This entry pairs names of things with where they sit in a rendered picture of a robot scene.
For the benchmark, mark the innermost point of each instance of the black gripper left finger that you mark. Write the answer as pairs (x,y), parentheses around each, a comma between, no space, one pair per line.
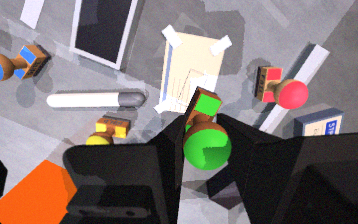
(157,163)

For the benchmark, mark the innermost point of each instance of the red-handled rubber stamp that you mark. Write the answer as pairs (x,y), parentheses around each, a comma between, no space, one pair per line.
(289,93)

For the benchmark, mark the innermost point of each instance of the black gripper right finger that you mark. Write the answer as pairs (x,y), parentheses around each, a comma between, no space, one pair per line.
(267,169)

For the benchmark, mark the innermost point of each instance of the brown rubber stamp with yellow top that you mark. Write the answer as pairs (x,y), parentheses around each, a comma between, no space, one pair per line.
(108,127)

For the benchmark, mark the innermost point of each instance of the cream paper card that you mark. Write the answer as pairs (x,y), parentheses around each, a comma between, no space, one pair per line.
(190,61)

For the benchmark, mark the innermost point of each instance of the brown rubber stamp with blue knob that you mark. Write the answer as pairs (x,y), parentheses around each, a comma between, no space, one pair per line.
(28,63)

